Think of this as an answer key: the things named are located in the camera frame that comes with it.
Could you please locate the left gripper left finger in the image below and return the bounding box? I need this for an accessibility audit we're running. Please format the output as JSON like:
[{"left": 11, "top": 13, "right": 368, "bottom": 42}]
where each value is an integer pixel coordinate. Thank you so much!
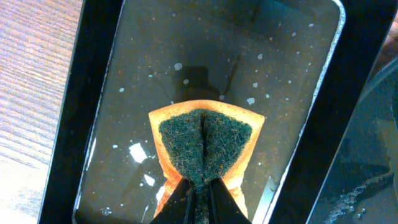
[{"left": 150, "top": 179, "right": 196, "bottom": 224}]

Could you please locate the round black tray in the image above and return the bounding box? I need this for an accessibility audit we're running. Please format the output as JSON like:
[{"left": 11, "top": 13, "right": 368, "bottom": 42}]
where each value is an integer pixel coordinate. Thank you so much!
[{"left": 307, "top": 59, "right": 397, "bottom": 224}]

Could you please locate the rectangular black tray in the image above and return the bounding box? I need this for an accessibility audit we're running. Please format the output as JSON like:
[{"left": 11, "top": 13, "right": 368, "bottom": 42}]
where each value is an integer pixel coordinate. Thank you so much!
[{"left": 39, "top": 1, "right": 397, "bottom": 223}]

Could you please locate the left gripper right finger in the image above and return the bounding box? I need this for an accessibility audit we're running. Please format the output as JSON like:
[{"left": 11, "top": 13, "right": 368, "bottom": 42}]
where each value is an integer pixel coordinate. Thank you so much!
[{"left": 208, "top": 178, "right": 251, "bottom": 224}]

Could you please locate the orange green sponge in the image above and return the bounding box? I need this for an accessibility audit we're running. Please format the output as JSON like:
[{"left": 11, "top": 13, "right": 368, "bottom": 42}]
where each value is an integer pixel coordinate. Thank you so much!
[{"left": 149, "top": 100, "right": 265, "bottom": 215}]

